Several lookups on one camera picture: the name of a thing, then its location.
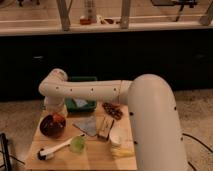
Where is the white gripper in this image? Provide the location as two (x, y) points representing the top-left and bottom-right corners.
(44, 98), (68, 117)

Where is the orange apple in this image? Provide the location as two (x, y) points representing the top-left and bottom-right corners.
(53, 113), (65, 123)

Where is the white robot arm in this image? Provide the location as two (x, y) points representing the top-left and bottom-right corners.
(39, 68), (188, 171)

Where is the dark purple bowl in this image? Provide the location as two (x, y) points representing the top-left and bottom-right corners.
(39, 114), (66, 138)

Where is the green plastic tray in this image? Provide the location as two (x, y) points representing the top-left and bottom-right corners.
(65, 76), (97, 113)

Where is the light blue paper piece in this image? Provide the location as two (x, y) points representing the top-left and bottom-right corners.
(74, 99), (87, 108)

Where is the grey cloth piece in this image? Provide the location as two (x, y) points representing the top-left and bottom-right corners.
(73, 116), (97, 137)

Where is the translucent green cup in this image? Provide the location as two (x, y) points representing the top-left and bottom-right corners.
(70, 136), (85, 153)

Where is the wooden block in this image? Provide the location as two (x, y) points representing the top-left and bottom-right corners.
(97, 116), (114, 140)

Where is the wooden board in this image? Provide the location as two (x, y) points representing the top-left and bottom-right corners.
(25, 114), (137, 171)

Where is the black stand left edge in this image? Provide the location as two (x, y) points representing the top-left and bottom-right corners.
(0, 133), (12, 171)

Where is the small white cup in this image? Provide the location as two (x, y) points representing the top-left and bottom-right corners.
(110, 135), (122, 147)

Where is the yellow sponge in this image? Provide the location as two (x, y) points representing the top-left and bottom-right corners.
(110, 147), (134, 158)

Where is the white handled dish brush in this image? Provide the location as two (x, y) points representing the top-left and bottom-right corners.
(37, 136), (77, 160)

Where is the brown chain toy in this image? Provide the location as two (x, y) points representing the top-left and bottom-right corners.
(102, 103), (123, 120)

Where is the black cable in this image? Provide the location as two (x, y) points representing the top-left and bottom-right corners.
(182, 132), (213, 171)

